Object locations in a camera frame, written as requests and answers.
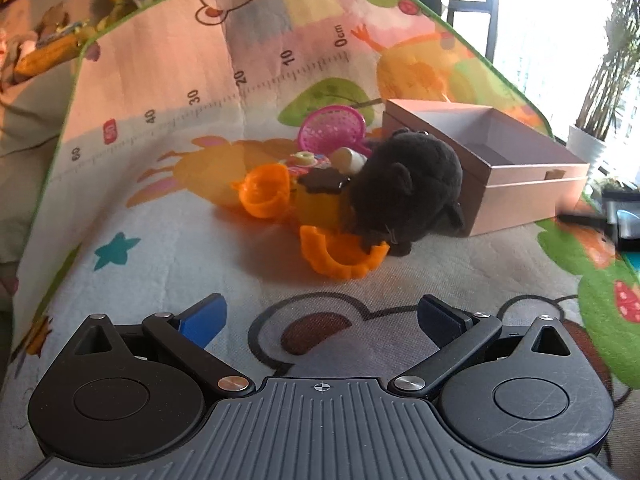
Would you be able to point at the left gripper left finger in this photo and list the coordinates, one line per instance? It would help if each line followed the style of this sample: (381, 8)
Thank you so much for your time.
(180, 340)

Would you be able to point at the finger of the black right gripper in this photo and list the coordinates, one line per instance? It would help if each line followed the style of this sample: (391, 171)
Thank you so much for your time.
(618, 219)

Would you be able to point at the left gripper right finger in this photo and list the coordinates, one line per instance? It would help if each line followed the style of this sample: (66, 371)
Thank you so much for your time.
(462, 339)

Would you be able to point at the pink cardboard box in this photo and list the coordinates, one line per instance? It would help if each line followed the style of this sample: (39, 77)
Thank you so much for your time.
(512, 174)

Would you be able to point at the orange toy pumpkin half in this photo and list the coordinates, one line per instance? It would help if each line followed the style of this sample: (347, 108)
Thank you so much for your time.
(339, 256)

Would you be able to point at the black plush toy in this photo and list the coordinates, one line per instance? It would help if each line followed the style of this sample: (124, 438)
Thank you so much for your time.
(410, 183)

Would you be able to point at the orange toy pumpkin bowl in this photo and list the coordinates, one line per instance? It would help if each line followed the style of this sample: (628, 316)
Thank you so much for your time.
(265, 191)

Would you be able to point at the yellow toy cup chocolate top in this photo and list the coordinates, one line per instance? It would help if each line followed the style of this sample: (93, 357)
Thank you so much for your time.
(321, 199)

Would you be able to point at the white toy cup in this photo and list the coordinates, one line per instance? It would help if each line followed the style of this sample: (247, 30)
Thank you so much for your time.
(347, 161)

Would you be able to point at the pink toy strainer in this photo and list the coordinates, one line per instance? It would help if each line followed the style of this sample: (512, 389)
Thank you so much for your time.
(332, 127)

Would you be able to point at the white plant pot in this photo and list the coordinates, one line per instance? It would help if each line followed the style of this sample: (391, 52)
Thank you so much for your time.
(586, 147)

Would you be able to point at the green bamboo plant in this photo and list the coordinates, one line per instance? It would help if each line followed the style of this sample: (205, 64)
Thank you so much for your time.
(619, 66)

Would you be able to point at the colourful children play mat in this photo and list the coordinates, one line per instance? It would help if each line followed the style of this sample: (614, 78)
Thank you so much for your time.
(138, 214)

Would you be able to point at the black chair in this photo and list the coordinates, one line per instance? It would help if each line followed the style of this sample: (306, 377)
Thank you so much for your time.
(475, 13)

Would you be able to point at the yellow toy on floor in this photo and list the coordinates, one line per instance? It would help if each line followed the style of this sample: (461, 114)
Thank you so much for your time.
(34, 61)

